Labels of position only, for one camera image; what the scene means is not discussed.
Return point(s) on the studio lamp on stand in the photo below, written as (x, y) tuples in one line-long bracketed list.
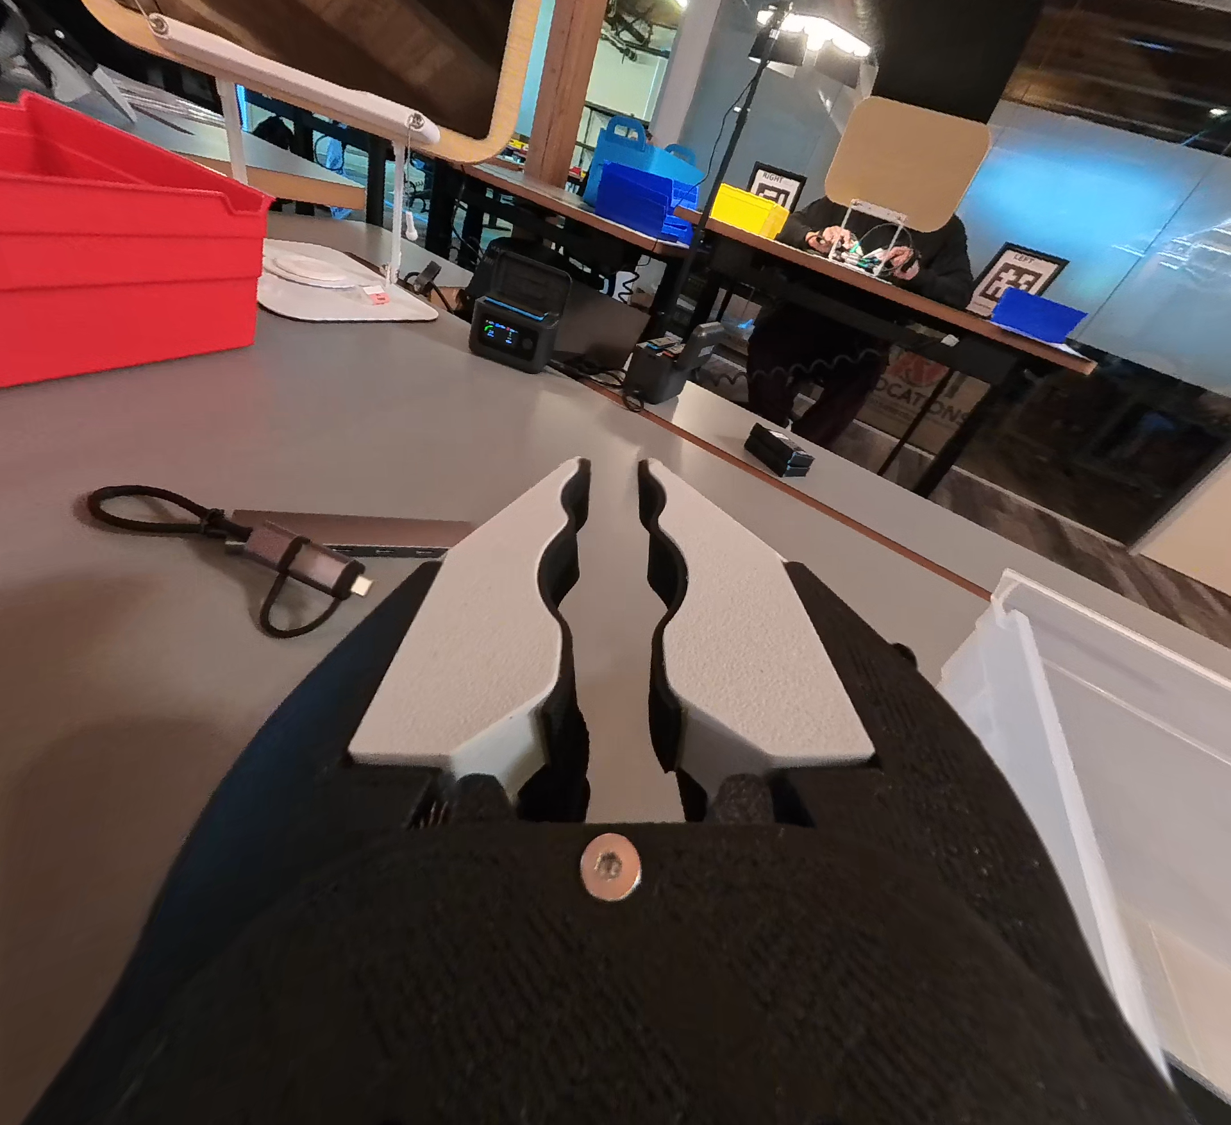
[(770, 48)]

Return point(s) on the yellow plastic bin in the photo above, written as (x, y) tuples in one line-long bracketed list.
[(750, 211)]

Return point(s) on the clear plastic bin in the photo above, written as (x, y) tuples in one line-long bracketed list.
[(1134, 759)]

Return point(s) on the black power station with display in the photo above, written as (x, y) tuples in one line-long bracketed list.
[(515, 288)]

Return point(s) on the blue bin stack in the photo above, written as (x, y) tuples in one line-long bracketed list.
[(639, 202)]

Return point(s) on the blue flat box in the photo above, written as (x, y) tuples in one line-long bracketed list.
[(1039, 314)]

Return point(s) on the grey usb hub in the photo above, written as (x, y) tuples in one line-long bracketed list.
[(384, 530)]

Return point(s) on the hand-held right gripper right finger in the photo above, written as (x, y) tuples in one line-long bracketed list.
[(759, 644)]

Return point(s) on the black battery charger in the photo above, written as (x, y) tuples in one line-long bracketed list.
[(664, 375)]

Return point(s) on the framed tag poster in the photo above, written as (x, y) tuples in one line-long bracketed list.
[(1030, 273), (781, 182)]

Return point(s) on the blue bag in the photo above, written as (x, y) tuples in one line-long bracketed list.
[(625, 149)]

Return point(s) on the long wooden table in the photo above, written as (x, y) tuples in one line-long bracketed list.
[(962, 313)]

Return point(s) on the cardboard box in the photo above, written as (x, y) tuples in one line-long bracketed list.
[(606, 326)]

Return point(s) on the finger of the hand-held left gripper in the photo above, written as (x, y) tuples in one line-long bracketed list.
[(77, 76)]

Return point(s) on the small black box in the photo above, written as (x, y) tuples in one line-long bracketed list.
[(778, 450)]

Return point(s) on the wooden pillar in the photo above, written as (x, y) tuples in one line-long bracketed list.
[(577, 38)]

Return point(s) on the red plastic bin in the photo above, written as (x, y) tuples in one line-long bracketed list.
[(126, 278)]

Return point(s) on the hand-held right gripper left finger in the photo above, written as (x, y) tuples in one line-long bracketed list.
[(471, 644)]

